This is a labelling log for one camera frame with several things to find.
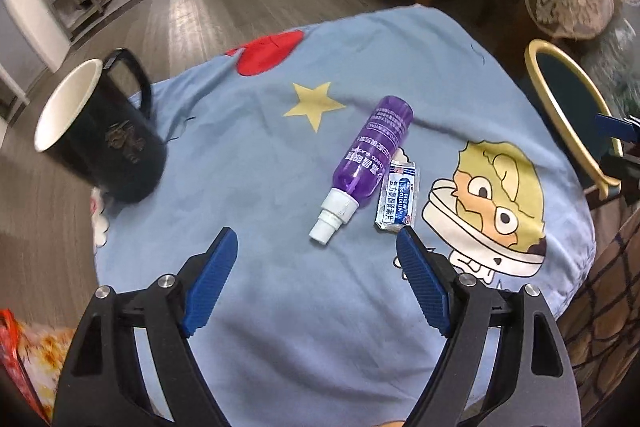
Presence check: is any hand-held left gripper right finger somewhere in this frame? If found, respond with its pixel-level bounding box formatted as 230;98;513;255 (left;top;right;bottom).
395;224;583;427

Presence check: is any black mug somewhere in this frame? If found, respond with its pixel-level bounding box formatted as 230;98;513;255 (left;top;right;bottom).
34;48;168;204

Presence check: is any small white medicine packet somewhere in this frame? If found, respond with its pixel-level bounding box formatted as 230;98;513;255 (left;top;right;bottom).
374;148;420;233

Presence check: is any purple spray bottle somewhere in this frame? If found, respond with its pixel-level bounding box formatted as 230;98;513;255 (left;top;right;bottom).
308;95;415;244

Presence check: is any yellow rimmed teal bin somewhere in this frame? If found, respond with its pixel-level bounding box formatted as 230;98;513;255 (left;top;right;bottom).
525;39;626;201

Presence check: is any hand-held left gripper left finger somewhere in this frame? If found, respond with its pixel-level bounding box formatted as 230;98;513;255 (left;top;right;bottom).
52;227;238;427

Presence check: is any blue cartoon print cloth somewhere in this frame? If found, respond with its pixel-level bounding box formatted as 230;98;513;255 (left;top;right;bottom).
90;4;598;427

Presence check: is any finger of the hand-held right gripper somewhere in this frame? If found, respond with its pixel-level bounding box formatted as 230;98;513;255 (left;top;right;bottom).
594;111;640;142
600;151;640;195

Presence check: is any orange patterned bag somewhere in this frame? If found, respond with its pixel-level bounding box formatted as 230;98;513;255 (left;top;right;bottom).
0;309;77;419

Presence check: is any plaid cloth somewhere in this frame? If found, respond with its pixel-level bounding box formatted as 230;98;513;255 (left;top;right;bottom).
555;202;640;427

